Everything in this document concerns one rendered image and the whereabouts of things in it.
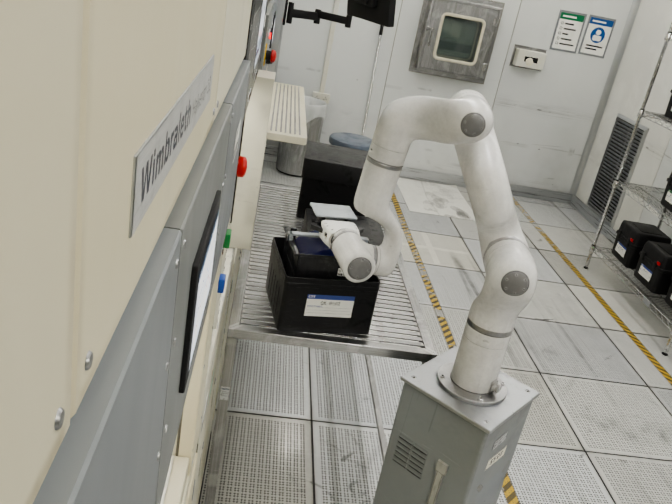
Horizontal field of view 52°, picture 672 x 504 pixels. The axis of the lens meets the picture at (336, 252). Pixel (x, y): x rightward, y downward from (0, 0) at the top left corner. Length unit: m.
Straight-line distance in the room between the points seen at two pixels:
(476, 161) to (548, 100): 4.95
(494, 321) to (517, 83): 4.82
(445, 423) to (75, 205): 1.65
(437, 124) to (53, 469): 1.36
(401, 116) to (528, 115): 4.99
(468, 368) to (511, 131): 4.85
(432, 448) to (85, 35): 1.74
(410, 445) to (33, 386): 1.75
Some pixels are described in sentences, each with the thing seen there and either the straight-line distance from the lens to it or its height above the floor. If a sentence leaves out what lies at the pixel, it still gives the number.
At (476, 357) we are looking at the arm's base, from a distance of 1.81.
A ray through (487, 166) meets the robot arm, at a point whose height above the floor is 1.36.
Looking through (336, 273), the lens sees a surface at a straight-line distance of 1.92.
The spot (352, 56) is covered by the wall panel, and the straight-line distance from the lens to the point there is 6.13.
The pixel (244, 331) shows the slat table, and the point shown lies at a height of 0.76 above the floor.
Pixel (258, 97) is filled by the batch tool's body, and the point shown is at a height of 1.34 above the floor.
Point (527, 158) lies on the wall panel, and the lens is 6.65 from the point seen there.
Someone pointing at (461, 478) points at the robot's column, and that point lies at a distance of 1.89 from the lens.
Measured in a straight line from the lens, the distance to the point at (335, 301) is 1.92.
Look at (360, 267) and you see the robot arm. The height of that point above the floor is 1.06.
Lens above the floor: 1.74
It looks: 23 degrees down
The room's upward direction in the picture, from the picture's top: 11 degrees clockwise
